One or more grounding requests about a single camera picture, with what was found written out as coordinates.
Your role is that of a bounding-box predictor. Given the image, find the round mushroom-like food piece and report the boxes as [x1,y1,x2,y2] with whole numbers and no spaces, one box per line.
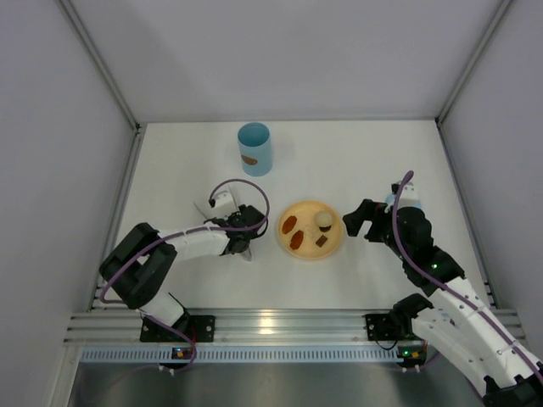
[314,210,334,232]

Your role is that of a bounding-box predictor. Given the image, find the metal tongs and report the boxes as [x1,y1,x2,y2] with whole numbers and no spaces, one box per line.
[193,183,252,261]

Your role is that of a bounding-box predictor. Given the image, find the fried cutlet piece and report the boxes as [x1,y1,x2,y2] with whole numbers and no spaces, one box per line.
[282,215,297,234]
[289,230,304,251]

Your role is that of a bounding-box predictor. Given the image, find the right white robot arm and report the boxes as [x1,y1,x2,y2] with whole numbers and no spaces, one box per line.
[343,199,542,406]

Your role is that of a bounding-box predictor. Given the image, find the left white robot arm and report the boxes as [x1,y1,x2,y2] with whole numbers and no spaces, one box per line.
[99,204,268,343]

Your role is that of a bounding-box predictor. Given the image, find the light blue lid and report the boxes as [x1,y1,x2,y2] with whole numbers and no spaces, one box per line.
[385,194,422,209]

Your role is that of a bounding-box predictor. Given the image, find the yellow round plate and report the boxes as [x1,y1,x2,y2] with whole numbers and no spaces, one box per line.
[276,200,344,260]

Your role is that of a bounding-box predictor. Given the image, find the light blue cylindrical container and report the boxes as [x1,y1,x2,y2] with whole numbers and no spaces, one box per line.
[238,122,272,177]

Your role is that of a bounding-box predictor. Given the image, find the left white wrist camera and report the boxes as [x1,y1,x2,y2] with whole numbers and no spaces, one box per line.
[209,188,238,219]

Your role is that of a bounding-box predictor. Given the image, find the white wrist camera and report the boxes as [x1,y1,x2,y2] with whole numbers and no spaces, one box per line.
[391,181,420,200]
[209,188,238,219]

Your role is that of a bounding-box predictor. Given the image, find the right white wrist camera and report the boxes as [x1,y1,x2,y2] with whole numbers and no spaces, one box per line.
[391,181,420,200]

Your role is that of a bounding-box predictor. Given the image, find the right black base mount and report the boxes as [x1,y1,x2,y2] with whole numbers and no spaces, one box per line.
[364,313,402,342]

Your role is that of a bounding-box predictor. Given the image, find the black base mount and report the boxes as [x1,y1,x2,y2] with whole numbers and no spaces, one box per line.
[139,315,216,343]
[364,313,402,342]

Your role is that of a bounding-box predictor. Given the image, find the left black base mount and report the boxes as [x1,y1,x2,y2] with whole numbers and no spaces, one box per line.
[139,315,216,343]

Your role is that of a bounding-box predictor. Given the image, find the aluminium mounting rail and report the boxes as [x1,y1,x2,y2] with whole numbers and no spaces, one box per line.
[63,308,527,347]

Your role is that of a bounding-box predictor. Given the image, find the white slotted cable duct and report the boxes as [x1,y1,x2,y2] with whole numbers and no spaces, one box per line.
[81,345,403,364]

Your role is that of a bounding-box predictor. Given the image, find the right aluminium frame post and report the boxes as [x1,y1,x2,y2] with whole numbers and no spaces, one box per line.
[434,0,517,130]

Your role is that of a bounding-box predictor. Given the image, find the aluminium frame post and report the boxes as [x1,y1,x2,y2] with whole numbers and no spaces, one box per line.
[434,0,517,130]
[55,0,141,133]

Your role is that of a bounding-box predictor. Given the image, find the left aluminium frame post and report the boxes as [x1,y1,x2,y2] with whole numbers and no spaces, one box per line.
[55,0,141,133]

